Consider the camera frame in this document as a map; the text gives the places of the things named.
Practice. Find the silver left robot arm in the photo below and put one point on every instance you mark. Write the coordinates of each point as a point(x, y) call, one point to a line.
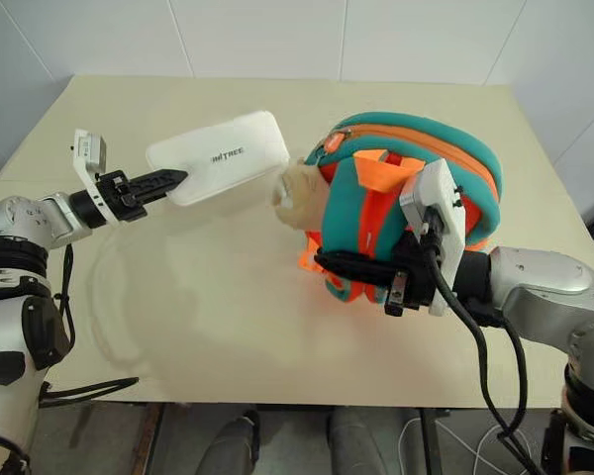
point(10, 218)

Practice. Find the black table leg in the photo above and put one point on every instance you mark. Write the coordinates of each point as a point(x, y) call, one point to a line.
point(428, 445)

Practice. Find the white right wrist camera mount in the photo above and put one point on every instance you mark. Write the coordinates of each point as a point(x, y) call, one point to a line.
point(448, 198)

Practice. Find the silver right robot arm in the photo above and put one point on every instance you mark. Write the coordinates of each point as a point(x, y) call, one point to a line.
point(539, 277)

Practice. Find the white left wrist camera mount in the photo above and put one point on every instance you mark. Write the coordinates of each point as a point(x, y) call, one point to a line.
point(86, 168)

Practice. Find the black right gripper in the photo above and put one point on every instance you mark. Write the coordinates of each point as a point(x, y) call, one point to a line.
point(416, 289)

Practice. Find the small dark rounded shape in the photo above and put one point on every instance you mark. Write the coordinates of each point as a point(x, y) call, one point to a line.
point(232, 445)

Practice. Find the orange and teal backpack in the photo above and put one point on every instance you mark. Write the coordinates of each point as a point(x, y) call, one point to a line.
point(356, 213)

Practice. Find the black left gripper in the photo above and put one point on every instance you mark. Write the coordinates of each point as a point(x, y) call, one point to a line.
point(114, 198)

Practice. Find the white rectangular box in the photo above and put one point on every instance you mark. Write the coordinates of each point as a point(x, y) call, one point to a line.
point(218, 158)

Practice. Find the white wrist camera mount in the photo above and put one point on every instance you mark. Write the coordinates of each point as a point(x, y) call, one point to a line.
point(86, 168)
point(448, 198)

